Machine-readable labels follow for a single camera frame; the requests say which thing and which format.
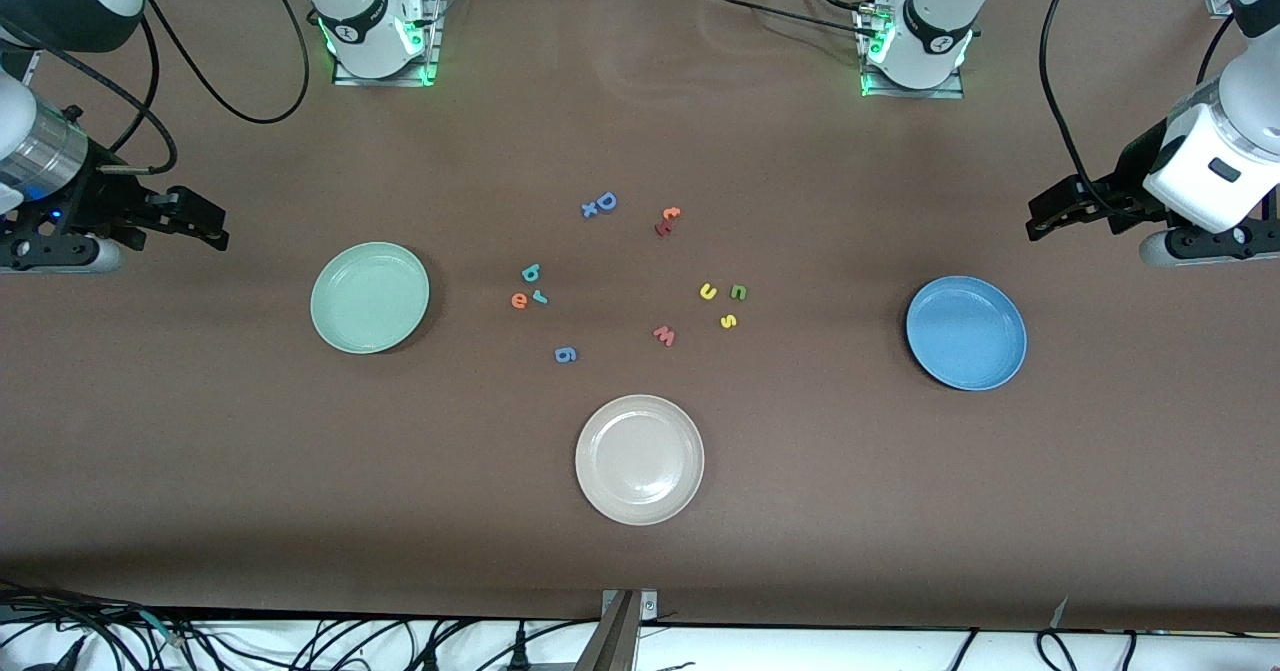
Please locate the metal bracket plate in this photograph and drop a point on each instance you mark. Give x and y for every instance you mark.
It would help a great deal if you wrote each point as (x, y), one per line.
(648, 606)

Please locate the aluminium profile beam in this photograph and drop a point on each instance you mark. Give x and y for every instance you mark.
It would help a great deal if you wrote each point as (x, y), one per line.
(610, 641)

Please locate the pink foam letter w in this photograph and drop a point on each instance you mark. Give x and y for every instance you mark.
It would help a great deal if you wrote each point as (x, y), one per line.
(664, 336)

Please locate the brown table cover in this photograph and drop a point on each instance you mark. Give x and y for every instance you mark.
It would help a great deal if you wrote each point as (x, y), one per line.
(800, 551)

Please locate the blue plate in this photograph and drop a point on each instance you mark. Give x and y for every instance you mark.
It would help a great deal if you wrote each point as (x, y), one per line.
(965, 336)

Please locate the beige plate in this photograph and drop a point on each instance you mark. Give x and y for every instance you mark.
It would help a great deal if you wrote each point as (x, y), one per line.
(640, 461)

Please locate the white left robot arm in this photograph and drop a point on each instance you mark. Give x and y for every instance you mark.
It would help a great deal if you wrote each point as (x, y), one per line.
(935, 21)

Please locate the blue foam letter D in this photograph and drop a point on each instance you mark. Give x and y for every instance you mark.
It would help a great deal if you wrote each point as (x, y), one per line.
(599, 201)

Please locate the white paper tag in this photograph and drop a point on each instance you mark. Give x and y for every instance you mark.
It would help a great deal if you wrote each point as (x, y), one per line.
(1061, 613)

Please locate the blue foam letter g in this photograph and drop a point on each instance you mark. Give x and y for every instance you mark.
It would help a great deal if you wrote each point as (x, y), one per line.
(565, 355)

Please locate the pale green plate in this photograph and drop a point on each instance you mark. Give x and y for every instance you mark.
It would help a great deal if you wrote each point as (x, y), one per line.
(370, 301)

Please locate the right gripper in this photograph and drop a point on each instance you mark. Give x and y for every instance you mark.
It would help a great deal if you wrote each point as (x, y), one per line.
(98, 201)

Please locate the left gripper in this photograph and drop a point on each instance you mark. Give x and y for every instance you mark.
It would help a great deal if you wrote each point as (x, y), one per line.
(1128, 177)

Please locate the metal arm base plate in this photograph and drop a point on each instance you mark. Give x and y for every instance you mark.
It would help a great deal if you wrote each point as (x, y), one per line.
(434, 31)
(915, 94)

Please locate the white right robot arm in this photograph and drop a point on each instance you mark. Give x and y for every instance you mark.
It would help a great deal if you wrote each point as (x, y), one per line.
(360, 11)

